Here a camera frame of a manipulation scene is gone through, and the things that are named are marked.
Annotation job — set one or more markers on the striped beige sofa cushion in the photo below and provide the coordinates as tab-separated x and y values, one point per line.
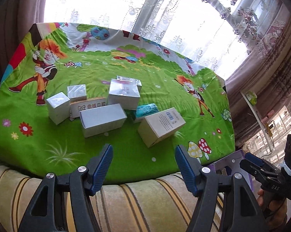
163	204

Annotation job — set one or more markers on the white patterned flat box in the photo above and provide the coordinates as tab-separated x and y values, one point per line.
136	81

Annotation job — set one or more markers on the small silver-white box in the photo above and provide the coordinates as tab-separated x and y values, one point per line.
77	92

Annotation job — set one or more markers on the orange dental logo box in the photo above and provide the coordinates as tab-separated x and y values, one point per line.
76	106

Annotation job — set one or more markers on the cartoon green tablecloth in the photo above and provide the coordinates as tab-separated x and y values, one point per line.
53	56

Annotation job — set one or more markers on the white wall shelf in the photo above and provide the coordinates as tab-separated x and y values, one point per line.
261	125

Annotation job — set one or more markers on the large white pink box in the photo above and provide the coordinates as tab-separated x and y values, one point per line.
124	93

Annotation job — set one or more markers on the white lace curtain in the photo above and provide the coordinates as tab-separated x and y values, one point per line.
217	34

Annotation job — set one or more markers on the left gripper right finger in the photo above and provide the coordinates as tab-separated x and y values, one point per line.
240	211

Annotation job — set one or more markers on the teal tissue pack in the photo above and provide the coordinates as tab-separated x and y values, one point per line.
144	110

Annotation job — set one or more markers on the mauve patterned curtain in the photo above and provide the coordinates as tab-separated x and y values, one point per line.
266	72

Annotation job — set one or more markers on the cream barcode box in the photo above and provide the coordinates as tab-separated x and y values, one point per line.
159	126

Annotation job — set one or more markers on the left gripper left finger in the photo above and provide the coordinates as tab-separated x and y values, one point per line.
46	210

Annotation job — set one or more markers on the long grey-white box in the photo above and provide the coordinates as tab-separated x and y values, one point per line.
102	119

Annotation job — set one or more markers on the purple storage box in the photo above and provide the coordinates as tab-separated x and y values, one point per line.
231	164

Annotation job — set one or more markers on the right hand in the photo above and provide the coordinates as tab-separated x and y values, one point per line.
278	220

